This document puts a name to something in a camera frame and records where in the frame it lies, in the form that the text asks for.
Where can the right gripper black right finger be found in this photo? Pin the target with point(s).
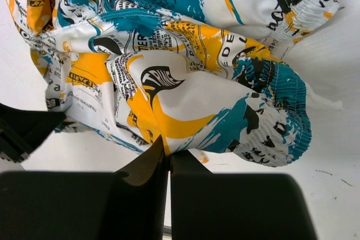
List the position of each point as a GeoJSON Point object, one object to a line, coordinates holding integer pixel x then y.
{"type": "Point", "coordinates": [208, 205]}

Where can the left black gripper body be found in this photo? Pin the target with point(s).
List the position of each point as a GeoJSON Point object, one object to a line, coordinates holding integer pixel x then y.
{"type": "Point", "coordinates": [23, 131]}

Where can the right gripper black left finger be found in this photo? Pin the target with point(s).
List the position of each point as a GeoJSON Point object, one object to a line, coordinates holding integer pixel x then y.
{"type": "Point", "coordinates": [126, 204]}

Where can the colourful printed shorts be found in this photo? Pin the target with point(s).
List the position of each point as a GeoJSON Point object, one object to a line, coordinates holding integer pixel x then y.
{"type": "Point", "coordinates": [199, 74]}

